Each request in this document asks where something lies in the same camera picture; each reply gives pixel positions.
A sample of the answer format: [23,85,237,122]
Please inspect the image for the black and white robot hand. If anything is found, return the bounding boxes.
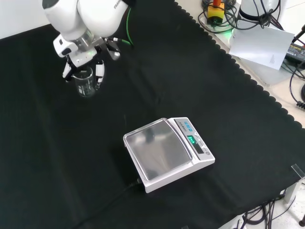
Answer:
[52,34,121,91]

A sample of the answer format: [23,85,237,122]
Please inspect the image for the clear glass beaker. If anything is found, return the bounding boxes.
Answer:
[72,66,97,98]

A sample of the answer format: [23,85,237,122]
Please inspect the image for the white electronic balance steel pan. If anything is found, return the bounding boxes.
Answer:
[122,116,216,194]

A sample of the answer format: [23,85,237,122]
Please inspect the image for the black bench cloth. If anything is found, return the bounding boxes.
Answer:
[0,0,305,229]

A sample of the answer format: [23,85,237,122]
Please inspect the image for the yellow stop button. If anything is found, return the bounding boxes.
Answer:
[207,0,225,25]

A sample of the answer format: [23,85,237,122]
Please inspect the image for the pale board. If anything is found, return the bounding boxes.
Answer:
[229,25,295,71]

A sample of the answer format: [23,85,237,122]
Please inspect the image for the black power adapter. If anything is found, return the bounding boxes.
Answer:
[285,42,305,63]

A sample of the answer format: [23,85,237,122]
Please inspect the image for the green cable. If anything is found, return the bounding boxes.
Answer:
[113,7,134,46]

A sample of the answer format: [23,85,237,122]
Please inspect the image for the black balance power cable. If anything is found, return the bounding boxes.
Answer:
[71,177,143,229]

